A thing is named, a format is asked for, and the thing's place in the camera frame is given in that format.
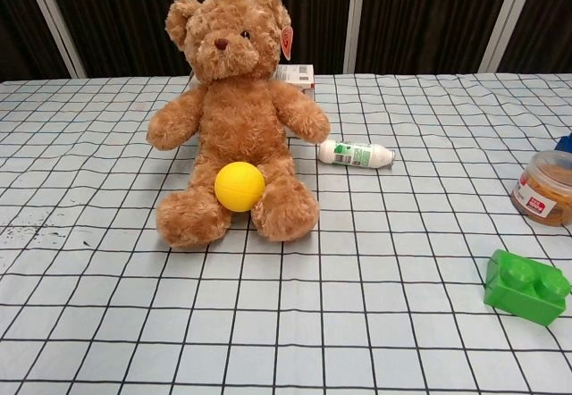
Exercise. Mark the white green-labelled plastic bottle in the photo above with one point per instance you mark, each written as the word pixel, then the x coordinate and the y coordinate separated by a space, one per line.
pixel 355 154

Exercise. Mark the yellow ball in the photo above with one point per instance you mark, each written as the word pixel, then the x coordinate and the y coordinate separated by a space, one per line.
pixel 237 186

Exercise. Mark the brown plush teddy bear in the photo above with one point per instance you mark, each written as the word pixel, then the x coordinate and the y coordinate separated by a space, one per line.
pixel 241 118

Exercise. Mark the white partition frame post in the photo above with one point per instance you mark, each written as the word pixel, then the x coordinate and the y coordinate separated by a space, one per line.
pixel 502 19
pixel 356 19
pixel 56 22

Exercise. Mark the checkered tablecloth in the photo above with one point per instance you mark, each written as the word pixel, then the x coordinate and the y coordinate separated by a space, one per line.
pixel 313 305

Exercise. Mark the white cardboard box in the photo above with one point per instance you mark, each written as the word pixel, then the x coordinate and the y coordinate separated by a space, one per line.
pixel 298 76

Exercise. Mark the blue object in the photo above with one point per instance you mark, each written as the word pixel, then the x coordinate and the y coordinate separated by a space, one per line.
pixel 565 142

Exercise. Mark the red pointed object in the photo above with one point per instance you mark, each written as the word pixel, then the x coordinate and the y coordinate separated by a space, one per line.
pixel 287 42

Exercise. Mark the clear plastic snack jar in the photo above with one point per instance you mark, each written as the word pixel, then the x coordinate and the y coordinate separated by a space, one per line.
pixel 546 188

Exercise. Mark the green toy building brick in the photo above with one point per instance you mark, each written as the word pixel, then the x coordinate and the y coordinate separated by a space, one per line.
pixel 525 290

